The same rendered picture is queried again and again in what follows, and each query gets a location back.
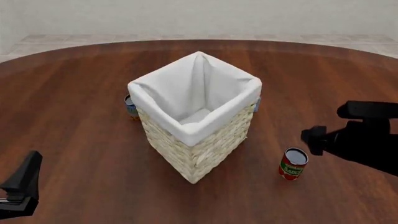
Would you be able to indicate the blue and yellow can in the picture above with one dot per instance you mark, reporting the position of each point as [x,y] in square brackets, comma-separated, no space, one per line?
[130,107]

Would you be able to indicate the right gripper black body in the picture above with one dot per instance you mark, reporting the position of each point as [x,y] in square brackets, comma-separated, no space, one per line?
[314,140]

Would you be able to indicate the red tomato sauce can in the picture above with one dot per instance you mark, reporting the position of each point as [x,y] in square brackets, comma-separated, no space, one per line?
[291,169]

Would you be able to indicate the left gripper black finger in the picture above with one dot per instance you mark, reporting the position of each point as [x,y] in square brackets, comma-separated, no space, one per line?
[27,173]

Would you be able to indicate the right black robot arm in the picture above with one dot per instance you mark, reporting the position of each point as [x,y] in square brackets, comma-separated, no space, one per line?
[370,144]

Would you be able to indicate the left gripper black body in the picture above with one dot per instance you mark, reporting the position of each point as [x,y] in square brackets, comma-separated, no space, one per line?
[24,206]

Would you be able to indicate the black plate on stalk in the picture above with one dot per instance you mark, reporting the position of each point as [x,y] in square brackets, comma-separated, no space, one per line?
[367,109]

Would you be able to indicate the woven basket with white liner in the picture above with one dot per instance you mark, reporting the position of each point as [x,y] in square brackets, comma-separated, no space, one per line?
[174,130]

